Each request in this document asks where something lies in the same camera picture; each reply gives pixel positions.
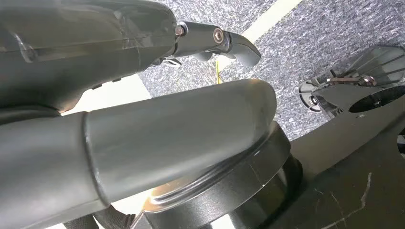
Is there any black cloth strap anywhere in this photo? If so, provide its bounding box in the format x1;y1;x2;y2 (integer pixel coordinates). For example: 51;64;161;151
63;205;137;229

